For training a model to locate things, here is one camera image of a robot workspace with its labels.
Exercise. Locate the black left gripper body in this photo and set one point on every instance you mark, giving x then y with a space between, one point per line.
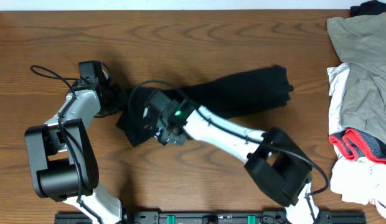
115 98

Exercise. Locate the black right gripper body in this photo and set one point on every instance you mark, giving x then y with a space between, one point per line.
170 135

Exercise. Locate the black t-shirt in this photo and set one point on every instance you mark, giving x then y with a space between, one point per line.
228 97

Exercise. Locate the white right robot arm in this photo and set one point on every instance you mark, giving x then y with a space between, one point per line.
275 163

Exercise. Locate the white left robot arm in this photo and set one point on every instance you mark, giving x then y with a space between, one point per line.
62 162

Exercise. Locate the red and black garment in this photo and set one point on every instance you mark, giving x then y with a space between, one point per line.
354 144

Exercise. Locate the white garment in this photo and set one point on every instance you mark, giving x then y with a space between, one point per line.
360 181

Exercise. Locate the khaki folded garment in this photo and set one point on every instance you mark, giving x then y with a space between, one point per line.
360 41

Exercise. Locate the black garment at corner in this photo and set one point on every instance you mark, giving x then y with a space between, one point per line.
372 8

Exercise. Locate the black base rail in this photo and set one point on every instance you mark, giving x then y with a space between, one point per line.
269 217

